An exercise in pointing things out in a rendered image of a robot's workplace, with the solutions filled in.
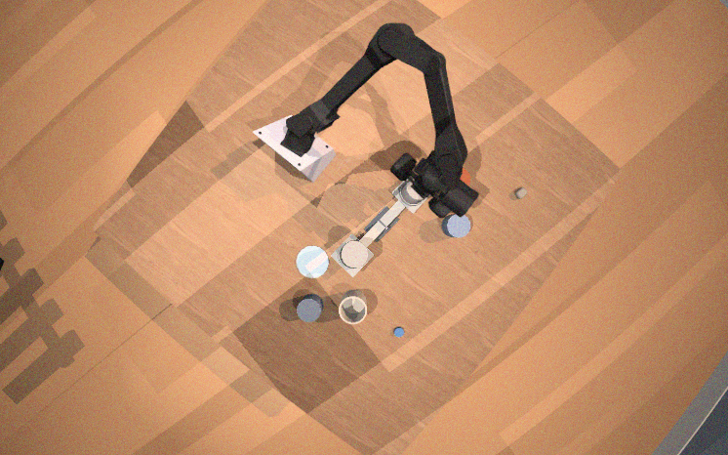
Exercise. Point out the orange cylinder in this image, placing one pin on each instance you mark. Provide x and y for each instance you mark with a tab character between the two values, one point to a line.
465	177

